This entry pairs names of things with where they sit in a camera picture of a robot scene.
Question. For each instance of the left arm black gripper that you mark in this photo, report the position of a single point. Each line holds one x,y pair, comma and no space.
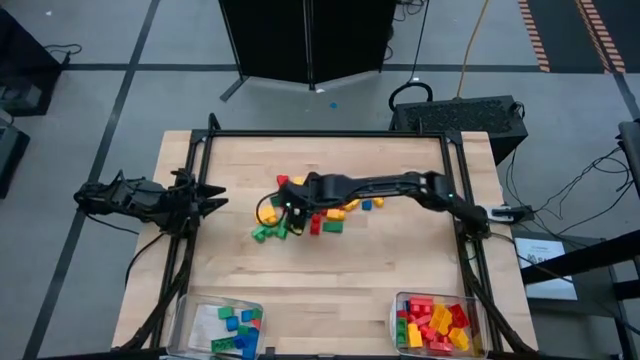
185,202

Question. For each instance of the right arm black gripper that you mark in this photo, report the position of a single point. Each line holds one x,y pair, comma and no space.
305,192

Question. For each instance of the green stud block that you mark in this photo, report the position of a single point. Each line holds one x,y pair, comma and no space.
401,330
282,231
262,233

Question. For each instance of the small yellow four-stud block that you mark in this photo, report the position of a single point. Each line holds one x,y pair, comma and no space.
298,180

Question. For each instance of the small green block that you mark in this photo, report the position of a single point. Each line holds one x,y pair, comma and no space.
257,314
225,312
243,330

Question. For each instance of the small blue block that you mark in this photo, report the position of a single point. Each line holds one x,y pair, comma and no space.
366,204
240,341
246,315
232,323

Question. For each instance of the small red block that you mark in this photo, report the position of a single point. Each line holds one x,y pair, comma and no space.
256,324

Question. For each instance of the large yellow stud block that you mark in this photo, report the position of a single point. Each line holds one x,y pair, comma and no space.
441,318

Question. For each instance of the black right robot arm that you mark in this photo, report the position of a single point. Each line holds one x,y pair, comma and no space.
380,185

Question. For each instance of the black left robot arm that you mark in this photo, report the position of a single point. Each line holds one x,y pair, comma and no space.
130,197

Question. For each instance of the red notched block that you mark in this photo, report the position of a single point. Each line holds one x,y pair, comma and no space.
282,180

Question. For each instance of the clear plastic bin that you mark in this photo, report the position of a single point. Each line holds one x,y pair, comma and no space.
175,325
394,322

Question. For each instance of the black folding partition screen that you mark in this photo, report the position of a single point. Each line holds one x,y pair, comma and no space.
270,40

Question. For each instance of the black perforated computer case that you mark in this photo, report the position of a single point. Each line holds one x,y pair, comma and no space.
460,117

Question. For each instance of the black equipment box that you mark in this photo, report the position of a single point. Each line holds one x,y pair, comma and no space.
10,155

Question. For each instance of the black cabinet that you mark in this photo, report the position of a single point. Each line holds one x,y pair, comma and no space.
20,55

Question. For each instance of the white printed sheet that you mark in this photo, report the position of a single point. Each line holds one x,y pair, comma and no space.
542,287

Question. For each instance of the black metal beam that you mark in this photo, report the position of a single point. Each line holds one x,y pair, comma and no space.
590,251

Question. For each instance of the black camera bracket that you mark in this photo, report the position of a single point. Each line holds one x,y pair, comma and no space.
270,353

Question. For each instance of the black post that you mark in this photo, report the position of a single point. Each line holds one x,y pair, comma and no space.
631,150

